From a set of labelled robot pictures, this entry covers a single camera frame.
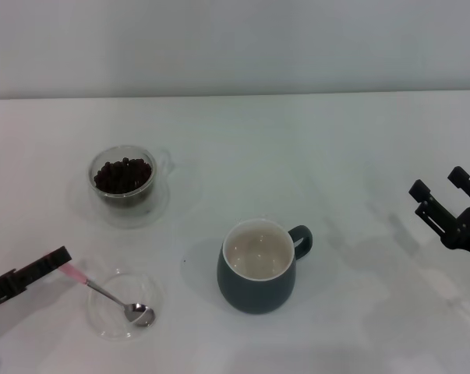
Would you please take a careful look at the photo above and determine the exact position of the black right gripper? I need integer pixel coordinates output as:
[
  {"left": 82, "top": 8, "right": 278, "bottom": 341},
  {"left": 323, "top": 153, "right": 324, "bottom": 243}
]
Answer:
[{"left": 408, "top": 166, "right": 470, "bottom": 266}]

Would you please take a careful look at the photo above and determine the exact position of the small clear glass dish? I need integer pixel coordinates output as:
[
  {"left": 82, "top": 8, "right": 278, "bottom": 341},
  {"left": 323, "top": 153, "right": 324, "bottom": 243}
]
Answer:
[{"left": 87, "top": 267, "right": 167, "bottom": 344}]

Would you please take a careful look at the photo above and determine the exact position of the double-wall glass cup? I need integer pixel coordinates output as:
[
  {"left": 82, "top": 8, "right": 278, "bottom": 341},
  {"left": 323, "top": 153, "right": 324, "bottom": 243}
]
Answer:
[{"left": 87, "top": 145, "right": 178, "bottom": 210}]

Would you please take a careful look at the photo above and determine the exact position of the coffee beans pile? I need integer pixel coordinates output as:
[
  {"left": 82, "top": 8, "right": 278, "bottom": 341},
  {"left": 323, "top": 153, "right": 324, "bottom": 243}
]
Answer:
[{"left": 94, "top": 157, "right": 154, "bottom": 195}]

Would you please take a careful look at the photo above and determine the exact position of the pink-handled metal spoon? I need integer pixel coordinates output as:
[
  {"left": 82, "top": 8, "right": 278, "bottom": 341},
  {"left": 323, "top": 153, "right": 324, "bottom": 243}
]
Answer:
[{"left": 58, "top": 263, "right": 157, "bottom": 329}]

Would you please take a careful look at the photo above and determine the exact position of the dark grey ceramic mug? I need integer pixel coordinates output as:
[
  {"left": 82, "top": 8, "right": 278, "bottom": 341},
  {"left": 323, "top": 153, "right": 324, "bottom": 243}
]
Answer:
[{"left": 217, "top": 218, "right": 314, "bottom": 315}]

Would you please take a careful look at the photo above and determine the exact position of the clear glass saucer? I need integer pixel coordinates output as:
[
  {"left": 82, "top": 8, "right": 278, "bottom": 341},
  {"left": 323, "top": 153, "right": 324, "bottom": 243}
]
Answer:
[{"left": 87, "top": 165, "right": 172, "bottom": 230}]

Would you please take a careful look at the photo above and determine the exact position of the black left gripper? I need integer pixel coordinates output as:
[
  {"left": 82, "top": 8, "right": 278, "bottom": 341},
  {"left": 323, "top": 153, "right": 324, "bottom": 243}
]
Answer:
[{"left": 0, "top": 245, "right": 72, "bottom": 313}]

